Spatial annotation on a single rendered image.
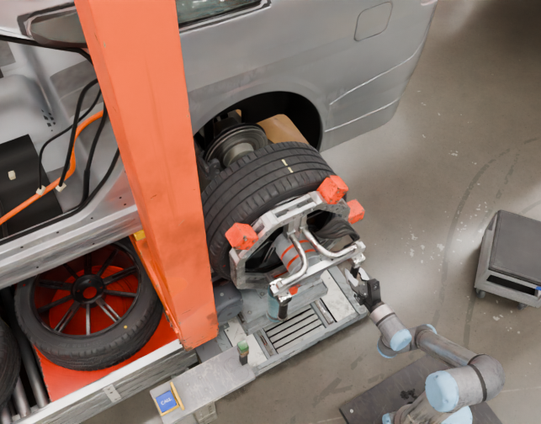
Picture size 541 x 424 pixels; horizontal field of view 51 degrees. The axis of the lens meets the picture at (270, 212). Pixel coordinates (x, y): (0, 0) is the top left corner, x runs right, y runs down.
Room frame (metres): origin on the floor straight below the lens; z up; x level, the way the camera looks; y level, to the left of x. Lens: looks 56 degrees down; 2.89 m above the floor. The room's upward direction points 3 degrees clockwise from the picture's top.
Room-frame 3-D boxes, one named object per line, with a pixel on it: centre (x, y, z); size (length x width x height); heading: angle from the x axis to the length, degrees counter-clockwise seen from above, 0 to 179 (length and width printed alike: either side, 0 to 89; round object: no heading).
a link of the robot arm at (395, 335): (0.86, -0.51, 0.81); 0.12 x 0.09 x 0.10; 32
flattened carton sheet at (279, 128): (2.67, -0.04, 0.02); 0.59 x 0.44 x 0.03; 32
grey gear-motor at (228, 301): (1.29, 0.29, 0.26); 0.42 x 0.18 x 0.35; 32
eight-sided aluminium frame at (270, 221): (1.21, -0.09, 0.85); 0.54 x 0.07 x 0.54; 122
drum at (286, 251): (1.15, -0.13, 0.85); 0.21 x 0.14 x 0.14; 32
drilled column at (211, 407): (0.71, 0.28, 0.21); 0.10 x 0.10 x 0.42; 32
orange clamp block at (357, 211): (1.38, -0.36, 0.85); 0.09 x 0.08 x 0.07; 122
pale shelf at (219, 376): (0.73, 0.25, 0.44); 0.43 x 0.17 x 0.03; 122
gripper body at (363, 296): (1.00, -0.42, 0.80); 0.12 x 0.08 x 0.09; 32
